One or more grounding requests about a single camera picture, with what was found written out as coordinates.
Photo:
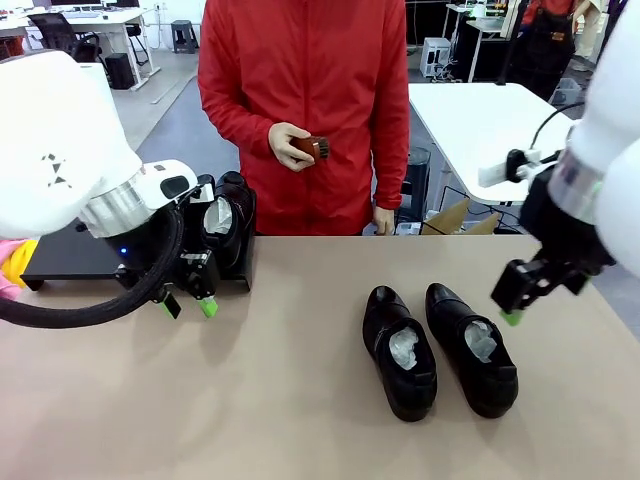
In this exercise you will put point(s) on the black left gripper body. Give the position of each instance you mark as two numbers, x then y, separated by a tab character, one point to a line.
130	260

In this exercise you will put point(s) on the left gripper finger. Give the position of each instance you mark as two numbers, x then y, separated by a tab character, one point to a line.
171	305
202	280

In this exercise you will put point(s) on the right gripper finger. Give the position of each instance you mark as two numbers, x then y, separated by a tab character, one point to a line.
575	282
520	285

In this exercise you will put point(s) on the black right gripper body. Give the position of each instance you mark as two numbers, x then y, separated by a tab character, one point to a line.
560	235

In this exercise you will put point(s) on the black leather shoe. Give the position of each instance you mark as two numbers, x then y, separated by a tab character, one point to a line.
490	395
405	395
240	200

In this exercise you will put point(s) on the brown wooden shoe brush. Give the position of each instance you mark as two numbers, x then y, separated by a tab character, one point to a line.
312	147

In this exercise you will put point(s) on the red-sleeved left forearm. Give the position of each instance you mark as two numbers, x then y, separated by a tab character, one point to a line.
390	165

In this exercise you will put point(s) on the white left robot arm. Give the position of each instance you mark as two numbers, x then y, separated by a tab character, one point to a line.
55	150

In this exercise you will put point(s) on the red-sleeved right forearm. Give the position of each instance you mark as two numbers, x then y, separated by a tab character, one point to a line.
240	130

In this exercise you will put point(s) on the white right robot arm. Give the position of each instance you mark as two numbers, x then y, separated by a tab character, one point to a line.
620	125

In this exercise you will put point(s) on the black metal shoe stand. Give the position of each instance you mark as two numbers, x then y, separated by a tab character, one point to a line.
240	282
65	260

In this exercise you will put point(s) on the person's left hand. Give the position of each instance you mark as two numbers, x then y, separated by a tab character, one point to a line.
385	220

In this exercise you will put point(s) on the person's right hand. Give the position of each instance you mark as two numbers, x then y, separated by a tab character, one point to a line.
285	147

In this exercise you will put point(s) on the open cardboard box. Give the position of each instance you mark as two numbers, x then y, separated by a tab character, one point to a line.
450	215

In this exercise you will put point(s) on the yellow plastic object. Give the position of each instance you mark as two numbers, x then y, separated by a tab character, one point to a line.
20	260

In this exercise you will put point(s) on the pink cloth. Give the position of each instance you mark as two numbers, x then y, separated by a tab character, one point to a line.
6	280

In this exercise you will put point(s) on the white table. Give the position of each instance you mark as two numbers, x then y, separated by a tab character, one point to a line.
475	130

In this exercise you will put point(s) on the grey storage bin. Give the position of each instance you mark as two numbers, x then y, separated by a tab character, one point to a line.
567	92

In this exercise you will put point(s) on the black computer tower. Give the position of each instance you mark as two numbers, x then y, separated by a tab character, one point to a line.
120	70

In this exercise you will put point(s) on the bystander in black apron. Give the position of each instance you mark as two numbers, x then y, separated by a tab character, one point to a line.
547	45

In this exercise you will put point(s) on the white computer case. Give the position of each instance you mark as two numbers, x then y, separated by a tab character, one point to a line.
437	55

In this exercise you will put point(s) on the small grey step stool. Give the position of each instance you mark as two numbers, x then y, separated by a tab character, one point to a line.
182	35

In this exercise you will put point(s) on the person's red jacket torso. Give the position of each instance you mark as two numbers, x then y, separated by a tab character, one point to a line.
310	75

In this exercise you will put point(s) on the black mesh office chair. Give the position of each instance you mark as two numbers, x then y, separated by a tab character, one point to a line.
55	32

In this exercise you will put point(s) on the white office desk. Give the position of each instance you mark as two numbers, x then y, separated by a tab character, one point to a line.
100	17

